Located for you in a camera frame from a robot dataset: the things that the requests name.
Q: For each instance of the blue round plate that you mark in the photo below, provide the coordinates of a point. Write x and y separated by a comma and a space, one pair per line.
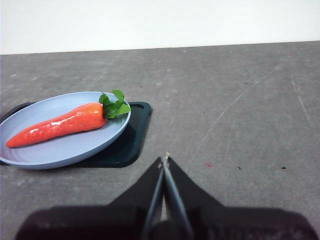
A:
62, 153

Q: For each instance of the black flat tray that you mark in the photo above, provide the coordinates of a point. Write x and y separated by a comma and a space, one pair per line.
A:
130, 150

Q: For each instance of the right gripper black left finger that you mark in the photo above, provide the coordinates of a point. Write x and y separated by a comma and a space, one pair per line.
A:
112, 220

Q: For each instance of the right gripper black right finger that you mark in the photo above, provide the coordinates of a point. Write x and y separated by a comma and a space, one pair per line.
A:
225, 222

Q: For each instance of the orange carrot with green leaves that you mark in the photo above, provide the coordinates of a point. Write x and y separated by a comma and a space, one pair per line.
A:
62, 125

